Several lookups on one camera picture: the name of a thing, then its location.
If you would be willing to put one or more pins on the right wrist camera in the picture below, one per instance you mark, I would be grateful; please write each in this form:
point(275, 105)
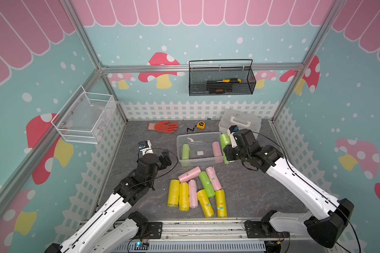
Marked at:
point(231, 131)

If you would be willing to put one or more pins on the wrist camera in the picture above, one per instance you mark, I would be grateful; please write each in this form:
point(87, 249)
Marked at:
point(231, 131)
point(145, 147)

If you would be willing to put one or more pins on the green roll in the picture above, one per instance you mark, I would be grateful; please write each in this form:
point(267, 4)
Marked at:
point(225, 140)
point(206, 183)
point(185, 152)

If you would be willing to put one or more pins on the red work glove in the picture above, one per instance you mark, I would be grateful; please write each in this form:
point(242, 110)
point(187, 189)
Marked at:
point(163, 127)

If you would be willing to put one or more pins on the clear plastic storage box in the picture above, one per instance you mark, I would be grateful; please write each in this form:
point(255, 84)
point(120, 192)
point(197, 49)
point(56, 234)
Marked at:
point(201, 152)

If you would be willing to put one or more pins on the white wire basket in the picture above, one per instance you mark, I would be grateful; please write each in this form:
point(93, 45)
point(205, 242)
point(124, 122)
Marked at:
point(85, 117)

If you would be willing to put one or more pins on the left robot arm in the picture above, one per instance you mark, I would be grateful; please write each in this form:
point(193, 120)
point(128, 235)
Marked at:
point(99, 234)

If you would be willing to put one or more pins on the yellow black screwdriver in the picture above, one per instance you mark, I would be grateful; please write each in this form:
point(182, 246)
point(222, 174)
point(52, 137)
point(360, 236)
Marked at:
point(234, 80)

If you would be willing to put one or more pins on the white lidded tool case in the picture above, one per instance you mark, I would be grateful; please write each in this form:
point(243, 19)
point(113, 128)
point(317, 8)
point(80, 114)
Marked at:
point(242, 120)

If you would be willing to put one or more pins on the yellow roll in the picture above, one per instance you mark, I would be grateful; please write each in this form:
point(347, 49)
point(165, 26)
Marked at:
point(221, 204)
point(183, 203)
point(205, 204)
point(173, 193)

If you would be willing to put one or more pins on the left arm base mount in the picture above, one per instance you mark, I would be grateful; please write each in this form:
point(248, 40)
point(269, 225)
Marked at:
point(148, 229)

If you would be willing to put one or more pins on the black orange tool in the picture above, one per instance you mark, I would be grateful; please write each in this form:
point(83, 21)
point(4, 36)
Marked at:
point(216, 90)

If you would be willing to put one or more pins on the pink roll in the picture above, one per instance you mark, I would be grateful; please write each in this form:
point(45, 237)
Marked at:
point(193, 201)
point(189, 175)
point(217, 151)
point(210, 171)

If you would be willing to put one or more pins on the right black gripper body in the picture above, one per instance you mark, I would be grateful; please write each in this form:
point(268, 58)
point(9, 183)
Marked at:
point(234, 153)

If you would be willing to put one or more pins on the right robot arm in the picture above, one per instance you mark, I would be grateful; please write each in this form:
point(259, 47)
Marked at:
point(327, 216)

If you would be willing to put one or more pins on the black wire mesh basket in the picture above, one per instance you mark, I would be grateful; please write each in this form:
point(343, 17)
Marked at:
point(201, 71)

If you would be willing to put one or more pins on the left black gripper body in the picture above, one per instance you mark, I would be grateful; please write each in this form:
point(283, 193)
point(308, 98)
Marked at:
point(164, 164)

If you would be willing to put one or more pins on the yellow tape measure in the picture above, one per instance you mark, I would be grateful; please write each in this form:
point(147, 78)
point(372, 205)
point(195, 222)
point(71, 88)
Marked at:
point(199, 126)

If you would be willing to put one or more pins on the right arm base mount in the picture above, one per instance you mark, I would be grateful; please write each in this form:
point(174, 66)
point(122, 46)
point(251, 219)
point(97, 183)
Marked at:
point(263, 228)

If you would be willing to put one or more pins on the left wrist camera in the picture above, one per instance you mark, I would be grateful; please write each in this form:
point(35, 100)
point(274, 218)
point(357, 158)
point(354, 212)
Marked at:
point(145, 147)

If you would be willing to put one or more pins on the green circuit board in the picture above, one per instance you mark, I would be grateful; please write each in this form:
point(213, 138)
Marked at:
point(142, 246)

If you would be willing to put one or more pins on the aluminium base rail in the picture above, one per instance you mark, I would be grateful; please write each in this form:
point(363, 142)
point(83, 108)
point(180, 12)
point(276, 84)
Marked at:
point(220, 236)

